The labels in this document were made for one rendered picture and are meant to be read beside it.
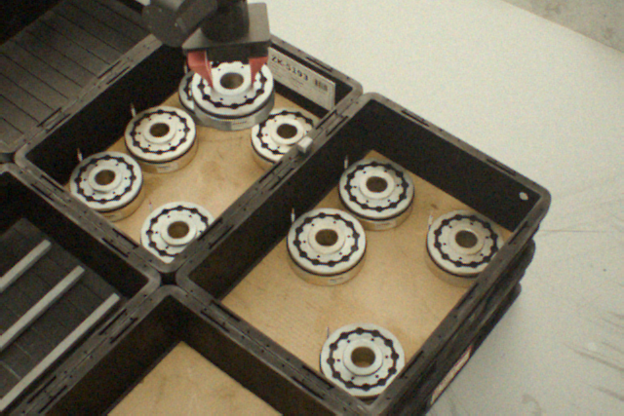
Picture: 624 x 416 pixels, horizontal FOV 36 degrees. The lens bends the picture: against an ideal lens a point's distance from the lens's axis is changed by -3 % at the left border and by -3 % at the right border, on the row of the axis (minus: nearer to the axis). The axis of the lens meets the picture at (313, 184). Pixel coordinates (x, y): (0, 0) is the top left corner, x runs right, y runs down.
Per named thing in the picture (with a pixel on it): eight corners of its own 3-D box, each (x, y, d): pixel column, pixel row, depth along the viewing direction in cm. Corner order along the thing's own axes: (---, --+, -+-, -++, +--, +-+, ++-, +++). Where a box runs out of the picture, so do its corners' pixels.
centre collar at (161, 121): (160, 114, 140) (159, 111, 140) (183, 131, 138) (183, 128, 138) (136, 133, 138) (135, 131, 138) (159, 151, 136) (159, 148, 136)
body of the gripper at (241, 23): (272, 51, 112) (268, 4, 106) (183, 60, 111) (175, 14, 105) (267, 12, 116) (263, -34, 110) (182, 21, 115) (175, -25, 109)
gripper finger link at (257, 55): (272, 98, 118) (267, 45, 111) (214, 104, 118) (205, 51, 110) (267, 58, 122) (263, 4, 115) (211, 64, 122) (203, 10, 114)
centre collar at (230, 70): (230, 63, 122) (229, 59, 122) (259, 81, 121) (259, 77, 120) (204, 87, 120) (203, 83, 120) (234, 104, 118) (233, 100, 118)
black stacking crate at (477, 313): (366, 145, 144) (370, 91, 135) (538, 247, 132) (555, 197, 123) (181, 328, 124) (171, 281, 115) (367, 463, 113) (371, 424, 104)
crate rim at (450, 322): (369, 98, 136) (370, 87, 134) (554, 205, 125) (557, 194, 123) (171, 288, 117) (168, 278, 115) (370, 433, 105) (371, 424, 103)
